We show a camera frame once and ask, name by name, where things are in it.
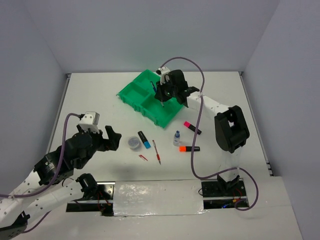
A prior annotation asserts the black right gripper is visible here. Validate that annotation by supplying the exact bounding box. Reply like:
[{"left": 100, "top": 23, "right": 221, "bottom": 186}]
[{"left": 155, "top": 78, "right": 178, "bottom": 103}]

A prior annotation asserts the red gel pen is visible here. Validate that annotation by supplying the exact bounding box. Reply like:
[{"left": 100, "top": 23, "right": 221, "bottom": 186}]
[{"left": 152, "top": 139, "right": 161, "bottom": 165}]

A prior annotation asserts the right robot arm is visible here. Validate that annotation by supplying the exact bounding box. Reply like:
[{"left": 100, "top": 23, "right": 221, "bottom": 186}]
[{"left": 154, "top": 67, "right": 250, "bottom": 196}]

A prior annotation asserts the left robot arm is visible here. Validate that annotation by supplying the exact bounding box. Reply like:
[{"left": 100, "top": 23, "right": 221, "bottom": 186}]
[{"left": 0, "top": 125, "right": 122, "bottom": 240}]

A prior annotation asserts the green four-compartment bin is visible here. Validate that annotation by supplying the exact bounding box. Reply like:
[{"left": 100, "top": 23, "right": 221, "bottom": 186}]
[{"left": 117, "top": 69, "right": 184, "bottom": 128}]

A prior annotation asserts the clear tub of paperclips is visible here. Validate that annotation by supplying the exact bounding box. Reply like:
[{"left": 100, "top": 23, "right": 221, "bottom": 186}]
[{"left": 127, "top": 136, "right": 141, "bottom": 150}]

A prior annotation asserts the pink highlighter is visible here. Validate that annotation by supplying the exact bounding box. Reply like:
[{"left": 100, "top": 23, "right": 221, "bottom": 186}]
[{"left": 183, "top": 121, "right": 202, "bottom": 135}]

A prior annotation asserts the blue highlighter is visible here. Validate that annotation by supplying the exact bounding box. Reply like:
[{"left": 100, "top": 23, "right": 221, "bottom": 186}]
[{"left": 137, "top": 131, "right": 151, "bottom": 149}]

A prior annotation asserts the small blue-capped bottle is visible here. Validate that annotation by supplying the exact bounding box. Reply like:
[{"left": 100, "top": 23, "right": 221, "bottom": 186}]
[{"left": 173, "top": 130, "right": 180, "bottom": 146}]

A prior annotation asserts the orange highlighter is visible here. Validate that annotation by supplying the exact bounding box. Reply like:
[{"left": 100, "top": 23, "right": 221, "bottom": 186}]
[{"left": 179, "top": 146, "right": 201, "bottom": 153}]

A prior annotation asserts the silver tape sheet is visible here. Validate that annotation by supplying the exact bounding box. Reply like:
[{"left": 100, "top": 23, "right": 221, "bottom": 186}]
[{"left": 113, "top": 179, "right": 205, "bottom": 217}]

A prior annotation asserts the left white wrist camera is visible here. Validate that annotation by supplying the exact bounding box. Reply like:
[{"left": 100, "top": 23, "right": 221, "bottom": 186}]
[{"left": 78, "top": 111, "right": 100, "bottom": 134}]

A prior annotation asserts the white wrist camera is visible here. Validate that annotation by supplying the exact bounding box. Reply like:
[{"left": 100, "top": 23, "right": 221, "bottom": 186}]
[
  {"left": 78, "top": 111, "right": 100, "bottom": 134},
  {"left": 155, "top": 66, "right": 171, "bottom": 85}
]

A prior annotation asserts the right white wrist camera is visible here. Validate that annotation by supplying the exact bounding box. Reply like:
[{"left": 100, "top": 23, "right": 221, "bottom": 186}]
[{"left": 155, "top": 66, "right": 171, "bottom": 85}]

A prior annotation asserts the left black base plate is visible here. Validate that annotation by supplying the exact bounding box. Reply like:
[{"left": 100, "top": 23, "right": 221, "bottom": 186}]
[{"left": 66, "top": 182, "right": 115, "bottom": 217}]

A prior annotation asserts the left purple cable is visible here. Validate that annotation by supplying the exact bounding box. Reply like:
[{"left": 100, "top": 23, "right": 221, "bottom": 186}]
[{"left": 0, "top": 112, "right": 86, "bottom": 235}]

